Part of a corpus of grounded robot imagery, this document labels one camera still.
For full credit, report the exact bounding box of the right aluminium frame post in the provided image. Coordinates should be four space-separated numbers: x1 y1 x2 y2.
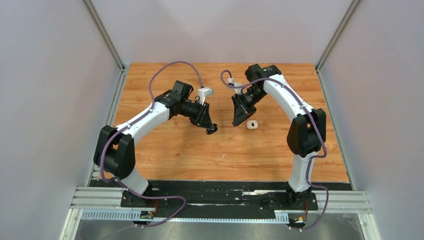
315 0 362 74

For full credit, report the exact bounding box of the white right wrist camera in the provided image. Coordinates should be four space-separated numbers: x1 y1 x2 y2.
227 77 243 95

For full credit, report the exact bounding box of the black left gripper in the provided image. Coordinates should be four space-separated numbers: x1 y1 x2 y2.
180 99 215 130

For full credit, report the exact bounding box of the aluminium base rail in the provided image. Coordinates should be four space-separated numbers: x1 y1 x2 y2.
70 187 372 214

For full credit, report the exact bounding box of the left aluminium frame post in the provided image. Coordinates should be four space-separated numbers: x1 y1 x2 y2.
82 0 126 72

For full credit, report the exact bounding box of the black earbud charging case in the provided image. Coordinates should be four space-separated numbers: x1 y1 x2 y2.
206 123 218 135

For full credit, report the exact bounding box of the aluminium frame post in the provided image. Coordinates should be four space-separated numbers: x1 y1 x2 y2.
315 0 362 74
82 0 126 72

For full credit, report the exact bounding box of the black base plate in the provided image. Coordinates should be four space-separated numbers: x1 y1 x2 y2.
88 179 354 220

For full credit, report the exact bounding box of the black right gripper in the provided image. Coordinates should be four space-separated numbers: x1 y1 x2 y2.
232 86 268 126

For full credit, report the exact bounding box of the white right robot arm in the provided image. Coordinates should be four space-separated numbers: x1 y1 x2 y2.
223 64 327 209

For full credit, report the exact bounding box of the white slotted cable duct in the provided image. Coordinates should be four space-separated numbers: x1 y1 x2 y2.
80 211 290 224

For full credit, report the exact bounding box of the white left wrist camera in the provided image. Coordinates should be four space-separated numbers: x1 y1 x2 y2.
197 87 214 105

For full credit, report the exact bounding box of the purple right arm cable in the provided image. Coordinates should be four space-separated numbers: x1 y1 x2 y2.
220 69 330 232

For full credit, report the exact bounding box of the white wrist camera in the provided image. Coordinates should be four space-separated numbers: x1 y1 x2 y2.
197 87 214 105
227 77 243 95

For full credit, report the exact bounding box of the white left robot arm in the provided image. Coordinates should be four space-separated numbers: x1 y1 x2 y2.
93 80 218 207

